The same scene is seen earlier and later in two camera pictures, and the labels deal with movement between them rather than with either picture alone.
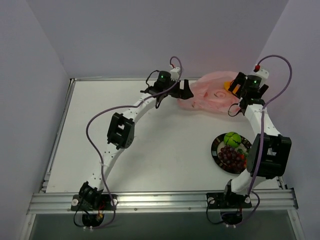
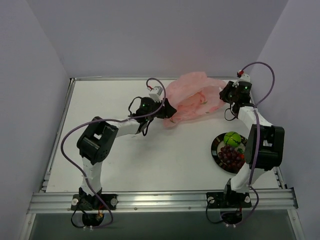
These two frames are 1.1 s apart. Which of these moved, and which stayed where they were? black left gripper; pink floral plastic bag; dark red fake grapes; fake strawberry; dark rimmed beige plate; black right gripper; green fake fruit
Moved: black left gripper; black right gripper; pink floral plastic bag
Stayed: green fake fruit; fake strawberry; dark rimmed beige plate; dark red fake grapes
